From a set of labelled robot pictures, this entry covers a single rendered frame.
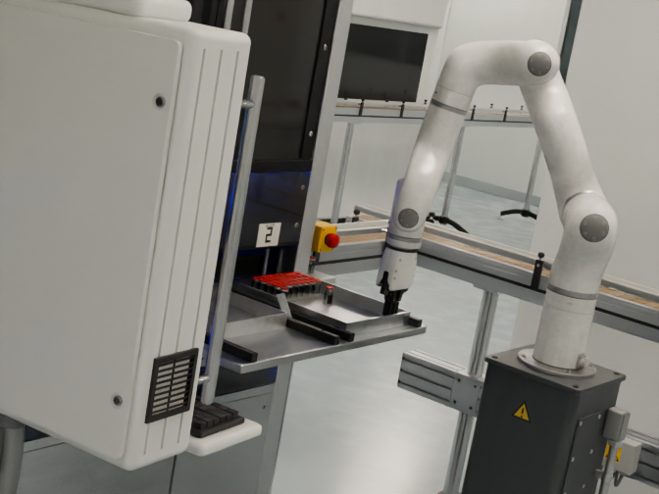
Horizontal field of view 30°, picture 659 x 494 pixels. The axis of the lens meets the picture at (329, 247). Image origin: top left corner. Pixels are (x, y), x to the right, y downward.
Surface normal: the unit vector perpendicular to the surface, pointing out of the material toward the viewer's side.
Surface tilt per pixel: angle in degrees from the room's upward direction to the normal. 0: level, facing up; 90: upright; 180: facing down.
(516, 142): 90
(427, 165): 43
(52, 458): 90
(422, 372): 90
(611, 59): 90
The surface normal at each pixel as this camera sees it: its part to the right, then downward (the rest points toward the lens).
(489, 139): -0.60, 0.06
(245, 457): 0.78, 0.26
